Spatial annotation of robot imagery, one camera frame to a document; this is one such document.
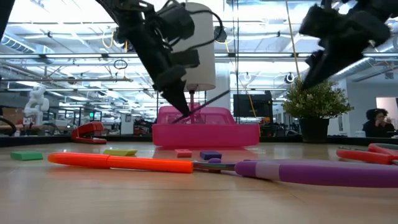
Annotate red handled scissors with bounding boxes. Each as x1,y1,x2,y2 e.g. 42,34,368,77
336,142,398,166

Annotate person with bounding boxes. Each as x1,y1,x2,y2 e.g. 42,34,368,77
362,108,396,138

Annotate red stapler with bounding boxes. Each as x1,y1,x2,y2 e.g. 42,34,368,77
71,121,108,145

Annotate black coiled hanging cable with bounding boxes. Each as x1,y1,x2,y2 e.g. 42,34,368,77
235,0,240,124

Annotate dark grey pencil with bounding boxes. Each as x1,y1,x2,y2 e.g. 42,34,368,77
172,90,231,124

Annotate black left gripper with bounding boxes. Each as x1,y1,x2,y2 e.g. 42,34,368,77
113,12,200,116

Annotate blue eraser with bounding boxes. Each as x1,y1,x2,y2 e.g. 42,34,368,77
199,150,223,161

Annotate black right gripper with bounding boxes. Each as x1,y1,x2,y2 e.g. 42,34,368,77
298,3,392,90

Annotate purple handled scissors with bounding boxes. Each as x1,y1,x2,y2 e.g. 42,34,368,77
192,157,398,189

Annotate green eraser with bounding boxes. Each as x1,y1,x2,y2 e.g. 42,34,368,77
9,151,44,162

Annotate yellow hanging cable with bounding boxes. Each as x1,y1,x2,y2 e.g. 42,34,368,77
285,0,302,82

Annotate pink plastic pencil box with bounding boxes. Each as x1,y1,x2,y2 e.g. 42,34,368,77
152,105,261,148

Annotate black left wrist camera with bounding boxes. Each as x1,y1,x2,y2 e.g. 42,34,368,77
157,4,196,43

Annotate white cup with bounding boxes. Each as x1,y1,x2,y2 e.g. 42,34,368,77
167,2,217,124

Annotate black keyboard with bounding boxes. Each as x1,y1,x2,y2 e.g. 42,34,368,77
233,91,274,118

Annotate small potted green plant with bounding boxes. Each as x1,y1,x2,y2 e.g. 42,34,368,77
282,78,354,144

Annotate orange marker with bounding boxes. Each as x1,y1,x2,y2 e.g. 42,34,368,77
47,152,195,174

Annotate yellow eraser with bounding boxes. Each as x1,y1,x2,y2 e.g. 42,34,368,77
102,149,139,157

